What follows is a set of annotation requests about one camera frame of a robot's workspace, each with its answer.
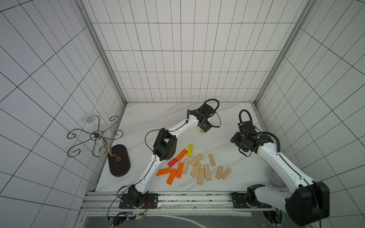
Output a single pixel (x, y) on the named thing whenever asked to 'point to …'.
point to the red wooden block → (172, 163)
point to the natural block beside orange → (185, 166)
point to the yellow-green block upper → (190, 150)
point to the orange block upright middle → (179, 170)
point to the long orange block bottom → (171, 177)
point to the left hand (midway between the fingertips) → (201, 124)
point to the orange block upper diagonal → (181, 155)
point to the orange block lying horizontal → (163, 171)
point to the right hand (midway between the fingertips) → (235, 138)
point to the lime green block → (202, 131)
